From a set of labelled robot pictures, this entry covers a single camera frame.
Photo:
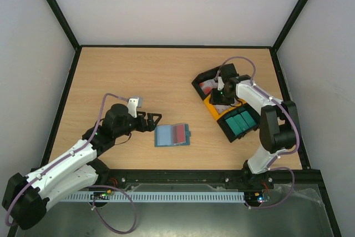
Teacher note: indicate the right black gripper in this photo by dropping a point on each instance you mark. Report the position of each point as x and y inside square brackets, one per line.
[218, 98]

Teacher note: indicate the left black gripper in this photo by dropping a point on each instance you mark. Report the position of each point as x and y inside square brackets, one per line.
[143, 122]

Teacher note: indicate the black bin with red cards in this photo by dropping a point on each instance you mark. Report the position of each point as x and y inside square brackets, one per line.
[210, 74]

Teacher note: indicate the teal card holder wallet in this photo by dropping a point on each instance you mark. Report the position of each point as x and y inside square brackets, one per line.
[172, 135]

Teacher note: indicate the red circle credit card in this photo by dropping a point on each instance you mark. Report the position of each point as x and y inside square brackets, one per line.
[179, 133]

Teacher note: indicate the black bin with teal cards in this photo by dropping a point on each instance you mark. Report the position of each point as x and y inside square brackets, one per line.
[226, 130]

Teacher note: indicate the yellow bin with cards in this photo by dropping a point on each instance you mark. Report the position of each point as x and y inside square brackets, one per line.
[212, 110]

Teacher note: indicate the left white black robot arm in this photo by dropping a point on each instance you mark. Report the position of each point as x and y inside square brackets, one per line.
[28, 198]

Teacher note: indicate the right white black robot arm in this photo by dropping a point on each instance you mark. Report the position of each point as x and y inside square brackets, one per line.
[278, 128]

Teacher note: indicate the stack of cards yellow bin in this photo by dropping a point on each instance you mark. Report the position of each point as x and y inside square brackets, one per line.
[223, 108]

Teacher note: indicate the stack of white red cards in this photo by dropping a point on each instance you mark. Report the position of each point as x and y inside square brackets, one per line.
[208, 85]

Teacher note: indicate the teal card stack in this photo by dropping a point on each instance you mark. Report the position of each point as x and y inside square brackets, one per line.
[241, 123]

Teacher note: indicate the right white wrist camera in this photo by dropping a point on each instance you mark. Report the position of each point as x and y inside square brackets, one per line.
[220, 84]

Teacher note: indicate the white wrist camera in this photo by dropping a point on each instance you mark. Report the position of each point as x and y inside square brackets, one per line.
[133, 104]
[220, 84]

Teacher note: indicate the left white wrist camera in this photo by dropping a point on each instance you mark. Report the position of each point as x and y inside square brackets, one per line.
[133, 104]

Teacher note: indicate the black aluminium frame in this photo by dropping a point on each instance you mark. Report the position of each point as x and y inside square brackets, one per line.
[305, 175]

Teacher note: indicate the light blue slotted cable duct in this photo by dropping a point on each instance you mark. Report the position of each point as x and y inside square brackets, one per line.
[158, 197]

